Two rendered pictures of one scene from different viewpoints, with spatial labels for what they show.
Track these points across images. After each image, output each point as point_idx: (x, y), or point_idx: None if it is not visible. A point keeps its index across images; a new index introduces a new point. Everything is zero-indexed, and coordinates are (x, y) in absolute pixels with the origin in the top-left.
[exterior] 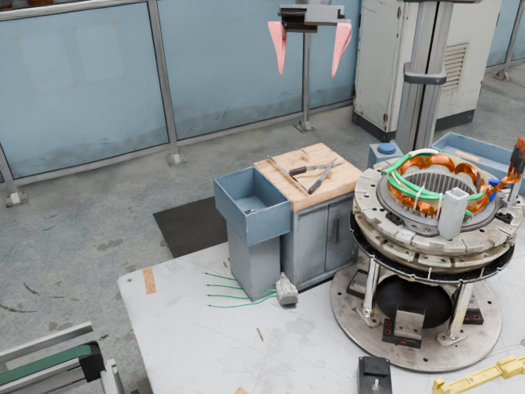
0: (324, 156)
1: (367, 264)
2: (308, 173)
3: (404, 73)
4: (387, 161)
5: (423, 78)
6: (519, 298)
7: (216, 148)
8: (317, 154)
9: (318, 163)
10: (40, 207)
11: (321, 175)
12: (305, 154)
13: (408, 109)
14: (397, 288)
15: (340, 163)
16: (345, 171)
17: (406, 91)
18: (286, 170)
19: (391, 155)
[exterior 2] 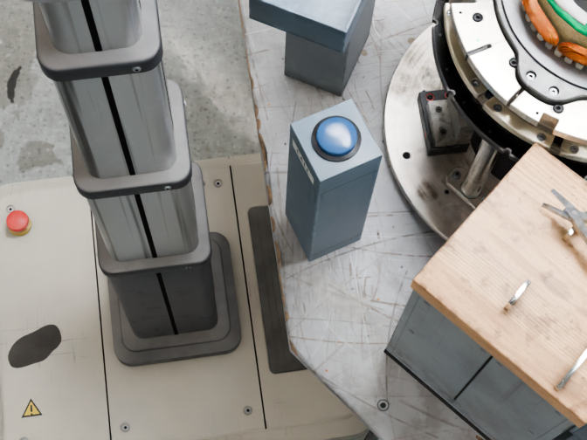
0: (484, 255)
1: None
2: (578, 273)
3: (128, 66)
4: (510, 95)
5: (158, 16)
6: None
7: None
8: (479, 274)
9: (523, 262)
10: None
11: (572, 242)
12: (525, 289)
13: (164, 90)
14: (507, 161)
15: (559, 193)
16: (534, 194)
17: (156, 76)
18: (582, 328)
19: (363, 126)
